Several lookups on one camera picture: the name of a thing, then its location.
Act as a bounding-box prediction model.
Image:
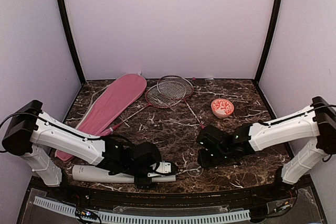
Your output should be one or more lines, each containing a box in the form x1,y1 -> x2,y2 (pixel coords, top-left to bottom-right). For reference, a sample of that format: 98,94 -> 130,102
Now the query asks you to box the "clear plastic tube lid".
186,162 -> 204,178

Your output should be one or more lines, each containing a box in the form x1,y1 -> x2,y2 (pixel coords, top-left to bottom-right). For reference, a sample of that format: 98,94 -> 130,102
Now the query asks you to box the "white shuttlecock tube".
72,165 -> 176,184

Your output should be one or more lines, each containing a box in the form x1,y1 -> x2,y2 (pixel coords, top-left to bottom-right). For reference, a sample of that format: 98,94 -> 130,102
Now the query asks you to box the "pink racket cover bag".
55,73 -> 148,162

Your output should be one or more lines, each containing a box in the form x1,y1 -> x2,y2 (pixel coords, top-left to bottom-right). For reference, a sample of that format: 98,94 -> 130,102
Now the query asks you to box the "red racket underneath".
100,84 -> 181,136

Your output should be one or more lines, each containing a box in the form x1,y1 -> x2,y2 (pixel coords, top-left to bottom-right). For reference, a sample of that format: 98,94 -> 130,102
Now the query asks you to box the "red racket with visible handle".
157,75 -> 204,129

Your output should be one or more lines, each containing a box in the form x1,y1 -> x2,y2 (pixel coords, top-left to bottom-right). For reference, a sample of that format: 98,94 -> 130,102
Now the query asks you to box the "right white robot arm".
196,97 -> 335,200

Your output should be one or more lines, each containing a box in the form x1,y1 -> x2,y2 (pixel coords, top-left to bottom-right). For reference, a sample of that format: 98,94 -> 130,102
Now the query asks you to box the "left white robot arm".
1,100 -> 178,201

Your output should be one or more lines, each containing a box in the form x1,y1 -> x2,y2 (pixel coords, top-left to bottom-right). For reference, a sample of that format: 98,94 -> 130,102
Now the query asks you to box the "red patterned bowl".
211,98 -> 234,118

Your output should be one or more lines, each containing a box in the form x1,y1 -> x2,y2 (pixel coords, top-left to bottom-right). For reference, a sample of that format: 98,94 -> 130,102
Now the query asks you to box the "small circuit board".
75,208 -> 98,221

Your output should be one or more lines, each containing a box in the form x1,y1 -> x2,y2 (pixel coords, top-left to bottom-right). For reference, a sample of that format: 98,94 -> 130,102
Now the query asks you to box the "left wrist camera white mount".
148,161 -> 172,177

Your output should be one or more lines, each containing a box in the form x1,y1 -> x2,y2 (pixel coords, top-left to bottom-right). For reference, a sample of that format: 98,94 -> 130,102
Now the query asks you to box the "black front table rail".
28,173 -> 298,209

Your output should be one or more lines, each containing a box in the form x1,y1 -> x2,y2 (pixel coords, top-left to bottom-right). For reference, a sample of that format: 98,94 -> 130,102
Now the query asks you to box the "white slotted cable duct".
33,196 -> 250,224

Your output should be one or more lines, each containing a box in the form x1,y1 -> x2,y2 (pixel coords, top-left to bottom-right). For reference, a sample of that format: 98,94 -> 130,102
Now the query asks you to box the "right black frame post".
254,0 -> 281,86

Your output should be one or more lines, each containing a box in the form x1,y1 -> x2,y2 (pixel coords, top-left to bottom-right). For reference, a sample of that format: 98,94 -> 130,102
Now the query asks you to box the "black frame post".
254,0 -> 281,86
57,0 -> 86,86

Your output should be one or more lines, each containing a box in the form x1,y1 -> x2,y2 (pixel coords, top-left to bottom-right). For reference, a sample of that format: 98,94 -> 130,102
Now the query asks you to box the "left black frame post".
57,0 -> 86,86

